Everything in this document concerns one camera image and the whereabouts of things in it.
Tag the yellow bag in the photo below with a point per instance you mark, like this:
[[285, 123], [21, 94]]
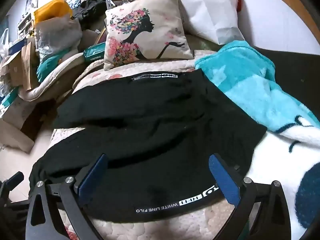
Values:
[[54, 8]]

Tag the turquoise white fleece blanket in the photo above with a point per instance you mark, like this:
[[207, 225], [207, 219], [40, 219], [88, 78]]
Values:
[[289, 151]]

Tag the heart patterned quilt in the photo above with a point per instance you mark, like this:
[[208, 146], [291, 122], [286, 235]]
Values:
[[201, 224]]

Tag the black pants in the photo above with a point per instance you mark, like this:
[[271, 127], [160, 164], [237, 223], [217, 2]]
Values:
[[158, 131]]

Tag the brown cardboard box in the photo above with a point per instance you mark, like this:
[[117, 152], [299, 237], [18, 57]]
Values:
[[22, 66]]

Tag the teal tissue pack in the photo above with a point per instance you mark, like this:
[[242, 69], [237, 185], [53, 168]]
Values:
[[94, 52]]

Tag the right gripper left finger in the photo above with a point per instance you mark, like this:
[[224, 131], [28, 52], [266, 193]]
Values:
[[43, 220]]

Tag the clear plastic bag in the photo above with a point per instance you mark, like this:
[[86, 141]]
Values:
[[57, 34]]

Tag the floral silhouette cushion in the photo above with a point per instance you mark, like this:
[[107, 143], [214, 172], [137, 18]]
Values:
[[145, 30]]

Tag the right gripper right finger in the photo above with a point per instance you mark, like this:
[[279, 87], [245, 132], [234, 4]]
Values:
[[260, 210]]

